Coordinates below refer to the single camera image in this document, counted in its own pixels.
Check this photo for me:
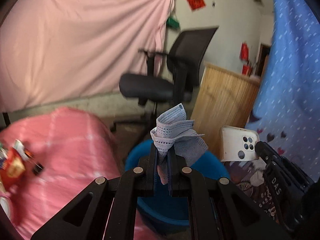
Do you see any pink plaid bed cover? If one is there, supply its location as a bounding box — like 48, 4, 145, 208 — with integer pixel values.
1, 108, 124, 239

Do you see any green hanging pouch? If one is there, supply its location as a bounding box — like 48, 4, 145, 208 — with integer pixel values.
166, 16, 180, 30

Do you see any black office chair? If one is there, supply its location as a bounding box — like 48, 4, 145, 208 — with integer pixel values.
111, 27, 218, 132

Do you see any pink hanging sheet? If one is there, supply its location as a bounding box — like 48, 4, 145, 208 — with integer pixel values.
1, 0, 175, 112

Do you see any blue face mask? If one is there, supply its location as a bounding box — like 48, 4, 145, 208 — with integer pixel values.
150, 103, 208, 185

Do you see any red gold snack wrapper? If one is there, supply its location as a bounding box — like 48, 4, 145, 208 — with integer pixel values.
1, 147, 25, 191

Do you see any white phone on mount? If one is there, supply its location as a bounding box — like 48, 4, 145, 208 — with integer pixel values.
220, 126, 260, 162

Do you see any blue plastic bucket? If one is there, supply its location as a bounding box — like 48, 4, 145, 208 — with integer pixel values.
125, 139, 229, 226

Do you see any blue polka dot curtain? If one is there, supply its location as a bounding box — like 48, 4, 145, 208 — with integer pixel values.
247, 0, 319, 180

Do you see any wooden cabinet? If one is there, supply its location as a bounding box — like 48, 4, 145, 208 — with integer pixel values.
191, 62, 260, 159

